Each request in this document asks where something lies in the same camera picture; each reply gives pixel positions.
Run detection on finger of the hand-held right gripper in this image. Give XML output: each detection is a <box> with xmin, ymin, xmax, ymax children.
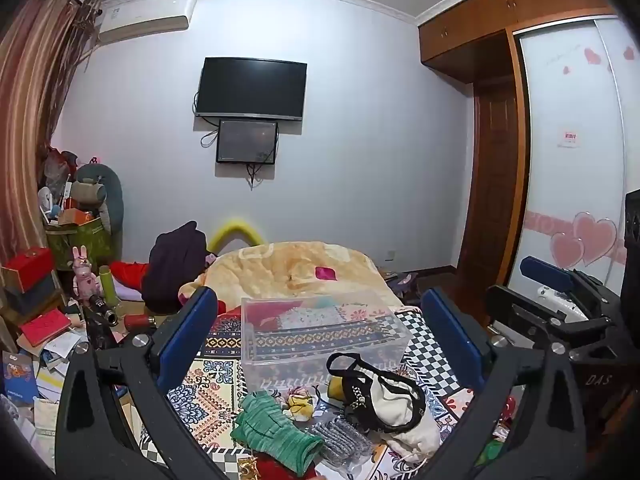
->
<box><xmin>519</xmin><ymin>256</ymin><xmax>622</xmax><ymax>320</ymax></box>
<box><xmin>486</xmin><ymin>285</ymin><xmax>622</xmax><ymax>359</ymax></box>

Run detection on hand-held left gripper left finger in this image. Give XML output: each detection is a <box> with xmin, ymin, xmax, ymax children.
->
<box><xmin>54</xmin><ymin>286</ymin><xmax>242</xmax><ymax>480</ymax></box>

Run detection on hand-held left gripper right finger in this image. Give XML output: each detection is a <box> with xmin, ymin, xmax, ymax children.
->
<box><xmin>420</xmin><ymin>287</ymin><xmax>595</xmax><ymax>480</ymax></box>

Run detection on dark purple backpack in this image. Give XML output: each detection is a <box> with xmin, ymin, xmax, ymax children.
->
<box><xmin>141</xmin><ymin>220</ymin><xmax>209</xmax><ymax>314</ymax></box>

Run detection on red garment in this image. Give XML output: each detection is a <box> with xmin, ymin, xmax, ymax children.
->
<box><xmin>109</xmin><ymin>259</ymin><xmax>151</xmax><ymax>287</ymax></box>

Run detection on black scope tube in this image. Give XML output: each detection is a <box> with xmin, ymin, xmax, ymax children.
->
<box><xmin>81</xmin><ymin>293</ymin><xmax>121</xmax><ymax>352</ymax></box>

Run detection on white bag with black trim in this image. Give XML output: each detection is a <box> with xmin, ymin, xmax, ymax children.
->
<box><xmin>326</xmin><ymin>352</ymin><xmax>442</xmax><ymax>457</ymax></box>

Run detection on green bottle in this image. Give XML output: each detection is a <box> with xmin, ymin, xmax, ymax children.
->
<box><xmin>98</xmin><ymin>265</ymin><xmax>117</xmax><ymax>306</ymax></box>

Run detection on brown wooden door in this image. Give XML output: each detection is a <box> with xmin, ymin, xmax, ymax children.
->
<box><xmin>457</xmin><ymin>80</ymin><xmax>522</xmax><ymax>307</ymax></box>

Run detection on beige fleece blanket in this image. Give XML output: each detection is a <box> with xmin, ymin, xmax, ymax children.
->
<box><xmin>179</xmin><ymin>242</ymin><xmax>404</xmax><ymax>317</ymax></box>

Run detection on pink rabbit toy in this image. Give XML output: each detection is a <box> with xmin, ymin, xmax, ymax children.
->
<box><xmin>71</xmin><ymin>245</ymin><xmax>101</xmax><ymax>306</ymax></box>

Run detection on yellow foam tube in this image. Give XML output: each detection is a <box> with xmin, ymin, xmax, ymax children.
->
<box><xmin>207</xmin><ymin>217</ymin><xmax>264</xmax><ymax>254</ymax></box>

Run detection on green knitted cloth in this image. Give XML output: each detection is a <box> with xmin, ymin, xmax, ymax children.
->
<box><xmin>231</xmin><ymin>392</ymin><xmax>325</xmax><ymax>478</ymax></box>

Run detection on clear plastic storage box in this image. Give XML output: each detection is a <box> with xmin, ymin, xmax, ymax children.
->
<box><xmin>241</xmin><ymin>290</ymin><xmax>412</xmax><ymax>394</ymax></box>

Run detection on pile of papers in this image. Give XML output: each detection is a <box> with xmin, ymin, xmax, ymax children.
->
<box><xmin>14</xmin><ymin>329</ymin><xmax>85</xmax><ymax>442</ymax></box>

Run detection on green storage box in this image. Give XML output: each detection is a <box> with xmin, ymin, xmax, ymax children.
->
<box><xmin>45</xmin><ymin>219</ymin><xmax>114</xmax><ymax>272</ymax></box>

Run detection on red notebook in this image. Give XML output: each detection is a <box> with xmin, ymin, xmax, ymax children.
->
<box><xmin>19</xmin><ymin>308</ymin><xmax>72</xmax><ymax>347</ymax></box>

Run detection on grey glittery socks in bag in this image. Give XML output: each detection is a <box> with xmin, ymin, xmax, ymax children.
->
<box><xmin>305</xmin><ymin>414</ymin><xmax>374</xmax><ymax>469</ymax></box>

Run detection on red cloth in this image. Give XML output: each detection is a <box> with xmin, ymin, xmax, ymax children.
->
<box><xmin>249</xmin><ymin>452</ymin><xmax>321</xmax><ymax>480</ymax></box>

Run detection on dark grey box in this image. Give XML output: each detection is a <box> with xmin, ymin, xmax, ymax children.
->
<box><xmin>4</xmin><ymin>274</ymin><xmax>64</xmax><ymax>317</ymax></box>

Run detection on white sliding wardrobe door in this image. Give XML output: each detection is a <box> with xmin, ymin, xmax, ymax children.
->
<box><xmin>509</xmin><ymin>14</ymin><xmax>640</xmax><ymax>302</ymax></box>

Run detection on blue book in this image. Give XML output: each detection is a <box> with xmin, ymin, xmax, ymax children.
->
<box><xmin>2</xmin><ymin>350</ymin><xmax>39</xmax><ymax>406</ymax></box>

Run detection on red box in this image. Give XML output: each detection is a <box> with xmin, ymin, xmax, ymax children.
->
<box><xmin>1</xmin><ymin>247</ymin><xmax>55</xmax><ymax>294</ymax></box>

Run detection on wooden overhead cabinet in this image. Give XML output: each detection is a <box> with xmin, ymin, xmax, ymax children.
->
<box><xmin>417</xmin><ymin>0</ymin><xmax>617</xmax><ymax>86</ymax></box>

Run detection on striped brown curtain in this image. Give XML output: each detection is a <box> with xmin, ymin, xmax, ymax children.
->
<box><xmin>0</xmin><ymin>0</ymin><xmax>102</xmax><ymax>273</ymax></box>

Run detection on white air conditioner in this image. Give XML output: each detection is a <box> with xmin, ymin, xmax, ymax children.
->
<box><xmin>95</xmin><ymin>0</ymin><xmax>197</xmax><ymax>47</ymax></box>

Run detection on small black wall monitor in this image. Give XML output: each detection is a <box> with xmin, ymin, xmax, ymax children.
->
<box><xmin>215</xmin><ymin>119</ymin><xmax>279</xmax><ymax>166</ymax></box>

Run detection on black wall television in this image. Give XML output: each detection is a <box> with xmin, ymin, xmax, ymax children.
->
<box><xmin>194</xmin><ymin>57</ymin><xmax>308</xmax><ymax>122</ymax></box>

